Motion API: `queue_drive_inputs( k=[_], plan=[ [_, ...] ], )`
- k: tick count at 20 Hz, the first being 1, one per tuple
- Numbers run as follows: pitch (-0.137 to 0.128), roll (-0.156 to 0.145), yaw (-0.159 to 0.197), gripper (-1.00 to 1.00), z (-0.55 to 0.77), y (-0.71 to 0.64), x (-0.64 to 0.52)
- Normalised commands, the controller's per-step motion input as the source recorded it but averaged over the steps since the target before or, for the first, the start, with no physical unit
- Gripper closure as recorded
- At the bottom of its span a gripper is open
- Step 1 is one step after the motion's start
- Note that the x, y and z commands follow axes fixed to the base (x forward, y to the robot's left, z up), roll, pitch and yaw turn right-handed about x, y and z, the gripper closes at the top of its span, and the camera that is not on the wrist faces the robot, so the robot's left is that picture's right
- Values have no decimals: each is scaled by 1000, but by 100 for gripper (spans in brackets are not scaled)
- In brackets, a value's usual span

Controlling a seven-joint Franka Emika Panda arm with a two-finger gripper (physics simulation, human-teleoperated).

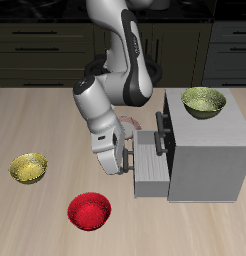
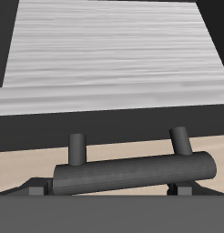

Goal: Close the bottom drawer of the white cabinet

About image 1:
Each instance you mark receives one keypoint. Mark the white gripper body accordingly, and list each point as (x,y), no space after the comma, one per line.
(114,161)

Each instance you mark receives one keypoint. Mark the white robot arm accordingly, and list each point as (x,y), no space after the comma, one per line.
(98,106)

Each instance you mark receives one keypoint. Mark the white cabinet drawer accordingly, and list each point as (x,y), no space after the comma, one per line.
(151,166)

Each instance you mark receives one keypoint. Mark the white cabinet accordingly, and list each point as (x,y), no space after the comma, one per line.
(208,160)

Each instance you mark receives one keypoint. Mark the grey kitchen drawer unit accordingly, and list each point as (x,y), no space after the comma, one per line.
(228,56)

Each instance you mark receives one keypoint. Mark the pink striped plate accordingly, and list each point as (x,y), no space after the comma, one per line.
(132,125)

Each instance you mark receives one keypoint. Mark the red bowl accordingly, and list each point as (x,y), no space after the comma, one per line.
(89,211)

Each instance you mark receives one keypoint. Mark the yellow bowl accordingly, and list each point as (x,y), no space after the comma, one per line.
(28,168)

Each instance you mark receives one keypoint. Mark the green bowl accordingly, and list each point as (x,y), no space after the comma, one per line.
(204,101)

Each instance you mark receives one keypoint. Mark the dark kitchen cupboards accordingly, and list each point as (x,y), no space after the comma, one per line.
(45,56)

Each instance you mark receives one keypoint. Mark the black kitchen countertop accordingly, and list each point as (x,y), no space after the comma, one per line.
(38,10)

